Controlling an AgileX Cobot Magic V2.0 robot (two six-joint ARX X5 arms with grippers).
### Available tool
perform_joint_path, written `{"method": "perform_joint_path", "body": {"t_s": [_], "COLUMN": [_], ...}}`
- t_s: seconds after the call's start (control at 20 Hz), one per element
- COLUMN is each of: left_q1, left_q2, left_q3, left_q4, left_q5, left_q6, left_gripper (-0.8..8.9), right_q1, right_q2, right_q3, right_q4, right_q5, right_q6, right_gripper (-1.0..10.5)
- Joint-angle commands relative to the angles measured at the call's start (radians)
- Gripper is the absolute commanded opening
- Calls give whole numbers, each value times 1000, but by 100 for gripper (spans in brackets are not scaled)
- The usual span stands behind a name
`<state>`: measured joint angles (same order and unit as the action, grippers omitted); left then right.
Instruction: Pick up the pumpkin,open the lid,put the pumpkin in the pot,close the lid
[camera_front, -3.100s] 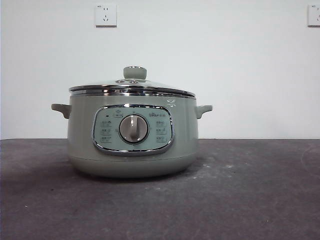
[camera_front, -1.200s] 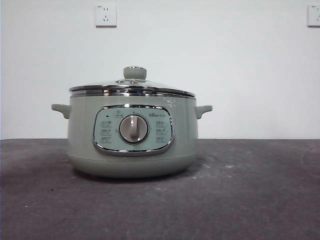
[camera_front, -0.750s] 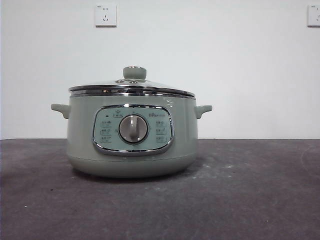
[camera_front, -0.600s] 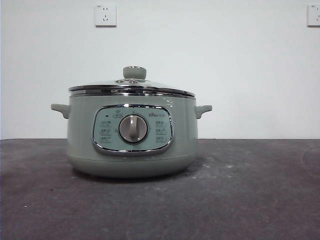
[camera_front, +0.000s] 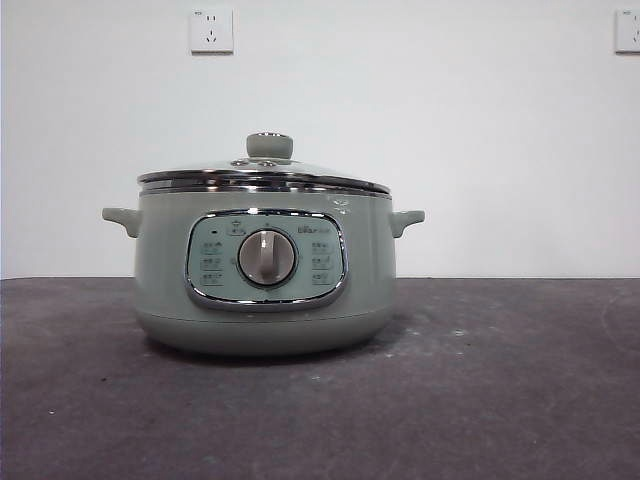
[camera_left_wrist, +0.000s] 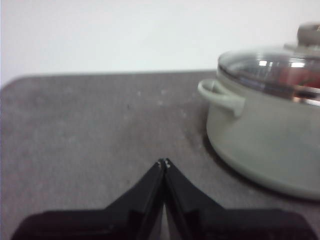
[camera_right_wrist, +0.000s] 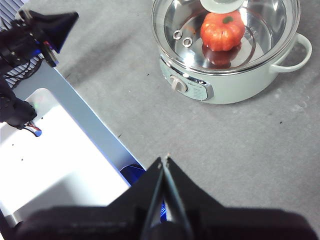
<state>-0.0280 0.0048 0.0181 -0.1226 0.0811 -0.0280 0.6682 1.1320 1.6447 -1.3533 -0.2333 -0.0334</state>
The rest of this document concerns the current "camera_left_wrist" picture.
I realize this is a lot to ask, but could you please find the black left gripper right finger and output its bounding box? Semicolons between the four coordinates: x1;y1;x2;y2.
164;157;319;240

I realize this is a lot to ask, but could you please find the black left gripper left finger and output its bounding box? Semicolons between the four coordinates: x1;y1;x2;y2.
11;157;166;240

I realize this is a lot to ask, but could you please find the glass lid with green knob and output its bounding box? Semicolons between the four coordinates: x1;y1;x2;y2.
216;22;320;106

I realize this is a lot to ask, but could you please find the pale green electric cooking pot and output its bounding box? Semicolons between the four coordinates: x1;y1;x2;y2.
197;71;320;201

